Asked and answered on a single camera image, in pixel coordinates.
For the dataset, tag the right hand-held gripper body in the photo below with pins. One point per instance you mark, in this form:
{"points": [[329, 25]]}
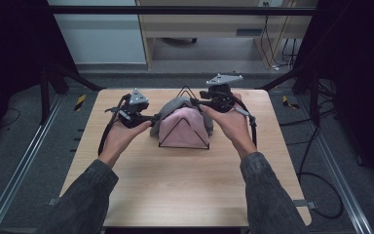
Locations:
{"points": [[222, 97]]}

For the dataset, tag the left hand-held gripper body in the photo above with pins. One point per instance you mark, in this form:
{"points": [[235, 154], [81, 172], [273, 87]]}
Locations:
{"points": [[133, 110]]}

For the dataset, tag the grey knit beanie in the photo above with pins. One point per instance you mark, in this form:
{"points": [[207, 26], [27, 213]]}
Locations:
{"points": [[173, 105]]}

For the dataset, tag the pink knit beanie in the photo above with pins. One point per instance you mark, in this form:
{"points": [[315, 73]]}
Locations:
{"points": [[183, 135]]}

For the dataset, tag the person's left hand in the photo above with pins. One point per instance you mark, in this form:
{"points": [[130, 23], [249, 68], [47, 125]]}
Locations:
{"points": [[120, 138]]}

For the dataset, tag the person's right hand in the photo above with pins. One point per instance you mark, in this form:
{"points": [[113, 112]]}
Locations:
{"points": [[235, 126]]}

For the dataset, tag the yellow black tape strip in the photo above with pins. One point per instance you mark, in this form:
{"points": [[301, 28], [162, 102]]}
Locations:
{"points": [[80, 102], [287, 102]]}

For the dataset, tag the light wooden desk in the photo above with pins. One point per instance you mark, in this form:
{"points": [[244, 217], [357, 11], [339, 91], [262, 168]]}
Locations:
{"points": [[207, 27]]}

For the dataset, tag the white cabinet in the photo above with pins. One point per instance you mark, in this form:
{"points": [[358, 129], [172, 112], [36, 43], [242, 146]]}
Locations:
{"points": [[100, 39]]}

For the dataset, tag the black curtain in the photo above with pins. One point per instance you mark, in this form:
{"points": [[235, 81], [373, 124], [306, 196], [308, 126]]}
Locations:
{"points": [[360, 65], [9, 48]]}

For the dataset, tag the black frame strut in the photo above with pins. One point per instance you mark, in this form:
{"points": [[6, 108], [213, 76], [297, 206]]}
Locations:
{"points": [[45, 97], [314, 97]]}

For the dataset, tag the black horizontal frame bar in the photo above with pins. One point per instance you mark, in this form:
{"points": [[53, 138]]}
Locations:
{"points": [[175, 10]]}

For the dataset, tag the grey metal table bracket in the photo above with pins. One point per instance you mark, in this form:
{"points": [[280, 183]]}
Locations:
{"points": [[52, 201], [306, 204]]}

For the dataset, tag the aluminium floor rail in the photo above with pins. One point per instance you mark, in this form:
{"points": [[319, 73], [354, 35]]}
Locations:
{"points": [[337, 169], [19, 165]]}

